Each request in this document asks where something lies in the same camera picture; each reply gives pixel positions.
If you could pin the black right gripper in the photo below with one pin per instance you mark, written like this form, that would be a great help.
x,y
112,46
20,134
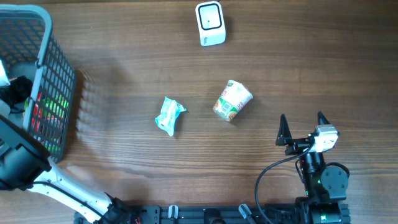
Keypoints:
x,y
296,144

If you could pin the instant noodle cup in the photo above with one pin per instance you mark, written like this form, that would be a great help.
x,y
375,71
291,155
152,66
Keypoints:
x,y
232,100

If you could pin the teal snack packet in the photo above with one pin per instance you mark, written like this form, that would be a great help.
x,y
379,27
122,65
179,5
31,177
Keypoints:
x,y
169,113

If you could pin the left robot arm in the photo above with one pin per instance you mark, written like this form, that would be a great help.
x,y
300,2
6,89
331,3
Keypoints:
x,y
26,165

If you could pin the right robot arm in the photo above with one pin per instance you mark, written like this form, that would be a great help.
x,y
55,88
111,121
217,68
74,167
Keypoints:
x,y
325,183

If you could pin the white barcode scanner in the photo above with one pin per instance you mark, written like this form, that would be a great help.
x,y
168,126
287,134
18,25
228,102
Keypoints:
x,y
210,22

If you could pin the grey plastic basket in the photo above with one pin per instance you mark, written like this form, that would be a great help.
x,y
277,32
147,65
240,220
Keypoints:
x,y
29,48

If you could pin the black mounting rail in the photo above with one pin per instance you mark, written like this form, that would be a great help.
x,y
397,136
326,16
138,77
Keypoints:
x,y
278,213

